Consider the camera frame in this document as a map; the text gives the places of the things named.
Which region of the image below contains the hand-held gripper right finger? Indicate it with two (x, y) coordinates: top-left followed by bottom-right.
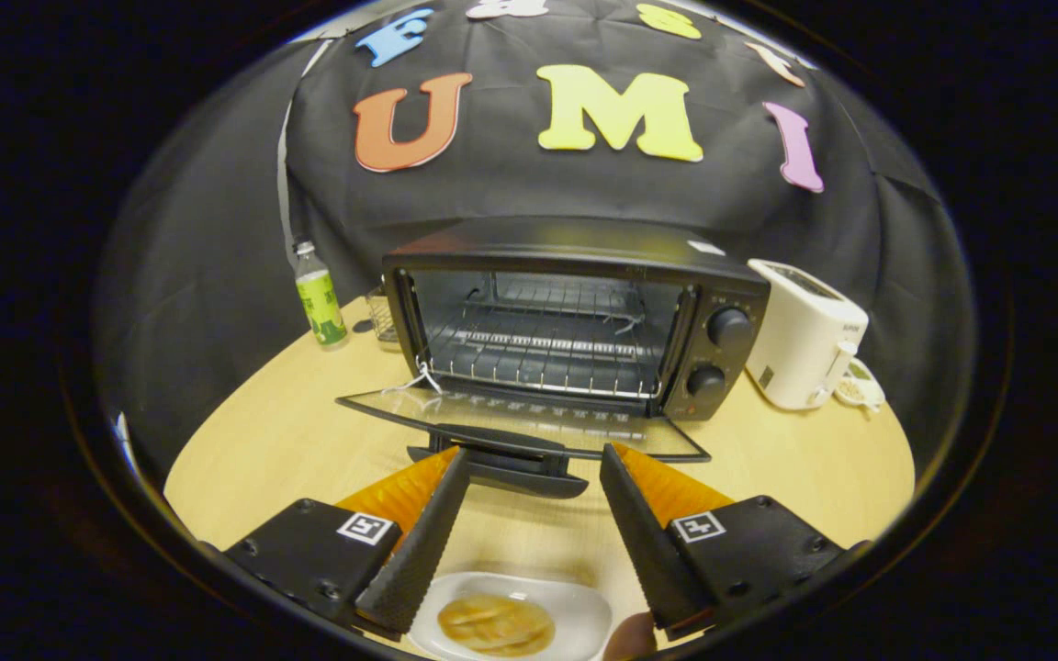
(599, 443), (870, 642)

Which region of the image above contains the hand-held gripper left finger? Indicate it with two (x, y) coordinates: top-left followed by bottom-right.
(224, 446), (472, 642)

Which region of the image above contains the golden bread roll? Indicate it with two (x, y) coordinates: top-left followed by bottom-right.
(437, 593), (556, 658)

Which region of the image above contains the black toaster oven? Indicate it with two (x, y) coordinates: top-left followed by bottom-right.
(336, 216), (771, 499)

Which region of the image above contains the white toaster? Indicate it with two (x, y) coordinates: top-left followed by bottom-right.
(746, 259), (870, 411)

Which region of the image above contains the white plate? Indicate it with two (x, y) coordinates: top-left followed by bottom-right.
(408, 571), (613, 661)

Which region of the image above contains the small white snack dish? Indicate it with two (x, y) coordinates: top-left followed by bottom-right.
(834, 358), (886, 411)

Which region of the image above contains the green label water bottle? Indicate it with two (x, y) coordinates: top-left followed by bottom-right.
(294, 241), (349, 348)

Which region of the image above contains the small wire basket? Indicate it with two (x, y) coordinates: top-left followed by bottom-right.
(366, 286), (404, 353)

